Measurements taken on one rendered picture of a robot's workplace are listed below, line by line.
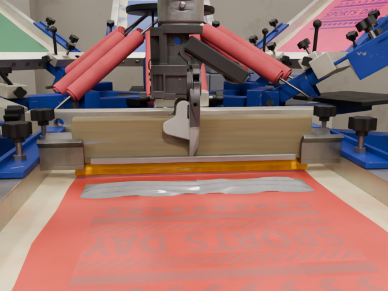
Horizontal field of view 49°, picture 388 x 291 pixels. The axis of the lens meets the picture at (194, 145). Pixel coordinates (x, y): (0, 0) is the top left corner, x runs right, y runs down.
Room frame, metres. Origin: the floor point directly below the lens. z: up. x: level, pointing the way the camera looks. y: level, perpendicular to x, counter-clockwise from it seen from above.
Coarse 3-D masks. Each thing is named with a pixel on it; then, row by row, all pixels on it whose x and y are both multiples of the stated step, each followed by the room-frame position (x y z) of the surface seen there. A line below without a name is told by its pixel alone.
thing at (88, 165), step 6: (198, 162) 0.72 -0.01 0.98; (204, 162) 0.73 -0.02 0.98; (210, 162) 0.73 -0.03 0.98; (216, 162) 0.73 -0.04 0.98; (222, 162) 0.73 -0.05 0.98; (228, 162) 0.73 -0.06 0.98; (234, 162) 0.73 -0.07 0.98; (240, 162) 0.73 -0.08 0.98; (246, 162) 0.73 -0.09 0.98; (252, 162) 0.73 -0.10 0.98; (258, 162) 0.73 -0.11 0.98; (264, 162) 0.74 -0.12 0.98; (270, 162) 0.74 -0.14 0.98; (276, 162) 0.74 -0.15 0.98; (282, 162) 0.74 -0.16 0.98; (288, 162) 0.74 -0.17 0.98; (294, 162) 0.74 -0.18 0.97; (90, 168) 0.71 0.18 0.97; (96, 168) 0.71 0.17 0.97; (102, 168) 0.71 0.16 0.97; (108, 168) 0.71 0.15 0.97; (114, 168) 0.71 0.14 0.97; (120, 168) 0.71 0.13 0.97; (126, 168) 0.71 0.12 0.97; (132, 168) 0.71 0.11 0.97; (138, 168) 0.71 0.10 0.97
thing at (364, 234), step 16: (208, 176) 0.72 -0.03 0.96; (224, 176) 0.72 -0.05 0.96; (240, 176) 0.72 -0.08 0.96; (256, 176) 0.72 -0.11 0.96; (272, 176) 0.72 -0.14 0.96; (288, 176) 0.72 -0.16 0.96; (304, 176) 0.72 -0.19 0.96; (272, 192) 0.63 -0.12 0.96; (288, 192) 0.63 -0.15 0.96; (304, 192) 0.63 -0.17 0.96; (320, 192) 0.63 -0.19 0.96; (320, 208) 0.56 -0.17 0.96; (336, 208) 0.56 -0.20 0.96; (352, 208) 0.56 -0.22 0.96; (336, 224) 0.51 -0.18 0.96; (352, 224) 0.51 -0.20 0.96; (368, 224) 0.51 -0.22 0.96; (352, 240) 0.46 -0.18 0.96; (368, 240) 0.46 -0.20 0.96; (384, 240) 0.46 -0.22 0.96; (368, 256) 0.42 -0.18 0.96; (384, 256) 0.42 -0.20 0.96; (384, 272) 0.39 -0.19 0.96
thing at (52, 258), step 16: (80, 176) 0.72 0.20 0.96; (96, 176) 0.72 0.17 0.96; (112, 176) 0.72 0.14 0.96; (128, 176) 0.72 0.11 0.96; (144, 176) 0.72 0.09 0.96; (160, 176) 0.72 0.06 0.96; (176, 176) 0.72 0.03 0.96; (192, 176) 0.72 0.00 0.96; (80, 192) 0.63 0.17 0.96; (64, 208) 0.56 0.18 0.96; (80, 208) 0.56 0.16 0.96; (48, 224) 0.51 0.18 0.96; (64, 224) 0.51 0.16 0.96; (80, 224) 0.51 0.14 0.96; (48, 240) 0.46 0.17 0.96; (64, 240) 0.46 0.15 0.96; (80, 240) 0.46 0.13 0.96; (32, 256) 0.42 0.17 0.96; (48, 256) 0.42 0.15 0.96; (64, 256) 0.42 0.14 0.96; (32, 272) 0.39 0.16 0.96; (48, 272) 0.39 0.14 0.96; (64, 272) 0.39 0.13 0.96; (16, 288) 0.36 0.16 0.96; (32, 288) 0.36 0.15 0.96; (48, 288) 0.36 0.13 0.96; (64, 288) 0.36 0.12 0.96
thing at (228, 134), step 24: (72, 120) 0.70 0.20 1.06; (96, 120) 0.70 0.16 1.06; (120, 120) 0.70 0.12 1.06; (144, 120) 0.71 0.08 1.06; (216, 120) 0.72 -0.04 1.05; (240, 120) 0.72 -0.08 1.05; (264, 120) 0.72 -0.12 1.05; (288, 120) 0.73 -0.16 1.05; (96, 144) 0.70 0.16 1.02; (120, 144) 0.70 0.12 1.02; (144, 144) 0.71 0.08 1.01; (168, 144) 0.71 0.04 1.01; (216, 144) 0.72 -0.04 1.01; (240, 144) 0.72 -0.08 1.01; (264, 144) 0.72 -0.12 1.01; (288, 144) 0.73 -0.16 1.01
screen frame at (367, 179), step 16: (32, 176) 0.63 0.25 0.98; (352, 176) 0.68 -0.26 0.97; (368, 176) 0.63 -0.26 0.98; (384, 176) 0.60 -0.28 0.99; (0, 192) 0.53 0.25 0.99; (16, 192) 0.55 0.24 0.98; (32, 192) 0.63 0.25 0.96; (368, 192) 0.62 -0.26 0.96; (384, 192) 0.58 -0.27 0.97; (0, 208) 0.49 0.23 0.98; (16, 208) 0.55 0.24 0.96; (0, 224) 0.48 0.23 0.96
